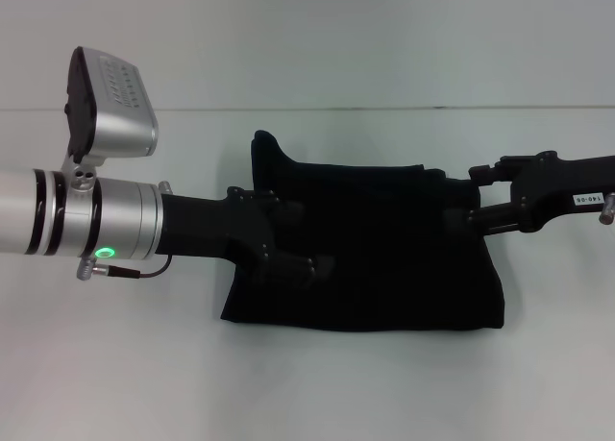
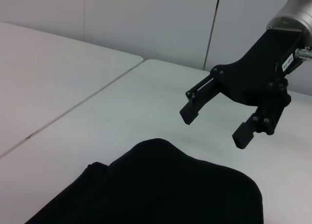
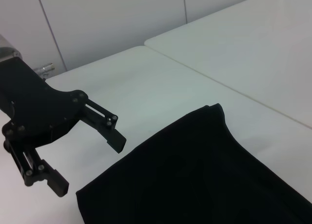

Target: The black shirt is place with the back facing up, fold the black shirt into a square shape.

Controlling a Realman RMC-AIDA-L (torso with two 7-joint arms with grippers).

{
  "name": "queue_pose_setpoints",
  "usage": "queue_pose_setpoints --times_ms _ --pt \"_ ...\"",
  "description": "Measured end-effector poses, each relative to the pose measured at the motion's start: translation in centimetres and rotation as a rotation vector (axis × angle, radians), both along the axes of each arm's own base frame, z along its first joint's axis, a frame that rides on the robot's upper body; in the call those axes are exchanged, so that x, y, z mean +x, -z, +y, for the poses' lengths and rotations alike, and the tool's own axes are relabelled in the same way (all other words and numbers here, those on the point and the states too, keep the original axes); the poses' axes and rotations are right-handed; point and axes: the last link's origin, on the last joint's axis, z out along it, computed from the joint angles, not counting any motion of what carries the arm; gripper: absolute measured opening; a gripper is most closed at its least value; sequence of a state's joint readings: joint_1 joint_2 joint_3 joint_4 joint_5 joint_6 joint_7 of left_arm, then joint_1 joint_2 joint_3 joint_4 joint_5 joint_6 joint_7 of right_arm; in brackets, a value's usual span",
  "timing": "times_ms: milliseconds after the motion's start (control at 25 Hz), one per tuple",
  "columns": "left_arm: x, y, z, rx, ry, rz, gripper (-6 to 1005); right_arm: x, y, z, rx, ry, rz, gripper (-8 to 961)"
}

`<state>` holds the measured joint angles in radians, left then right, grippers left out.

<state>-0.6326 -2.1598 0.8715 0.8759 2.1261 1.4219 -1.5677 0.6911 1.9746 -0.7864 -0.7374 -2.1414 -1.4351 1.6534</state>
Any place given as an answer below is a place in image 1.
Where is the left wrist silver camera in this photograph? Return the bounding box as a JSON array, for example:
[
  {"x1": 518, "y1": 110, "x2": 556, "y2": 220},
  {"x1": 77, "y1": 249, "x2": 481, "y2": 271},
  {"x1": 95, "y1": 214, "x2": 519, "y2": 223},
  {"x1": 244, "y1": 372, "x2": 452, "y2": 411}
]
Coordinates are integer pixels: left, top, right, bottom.
[{"x1": 61, "y1": 46, "x2": 160, "y2": 193}]

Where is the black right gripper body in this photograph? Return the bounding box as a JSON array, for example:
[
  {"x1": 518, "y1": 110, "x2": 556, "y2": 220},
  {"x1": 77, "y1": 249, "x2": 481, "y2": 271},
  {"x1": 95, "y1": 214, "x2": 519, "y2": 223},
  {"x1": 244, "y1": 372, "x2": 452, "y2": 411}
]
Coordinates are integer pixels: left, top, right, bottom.
[{"x1": 498, "y1": 150, "x2": 615, "y2": 235}]

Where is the black shirt with FREE print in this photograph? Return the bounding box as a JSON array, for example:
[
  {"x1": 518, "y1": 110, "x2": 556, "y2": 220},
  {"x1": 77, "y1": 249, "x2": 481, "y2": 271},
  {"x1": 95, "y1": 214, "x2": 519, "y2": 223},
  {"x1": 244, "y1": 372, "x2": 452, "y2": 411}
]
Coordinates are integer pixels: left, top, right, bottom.
[{"x1": 219, "y1": 129, "x2": 506, "y2": 331}]

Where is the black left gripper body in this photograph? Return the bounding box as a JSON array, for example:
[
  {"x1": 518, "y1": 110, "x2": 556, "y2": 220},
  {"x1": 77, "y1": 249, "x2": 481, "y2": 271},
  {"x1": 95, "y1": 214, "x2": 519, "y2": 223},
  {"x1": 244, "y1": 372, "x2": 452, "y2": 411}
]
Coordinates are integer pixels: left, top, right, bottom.
[{"x1": 160, "y1": 185, "x2": 281, "y2": 275}]

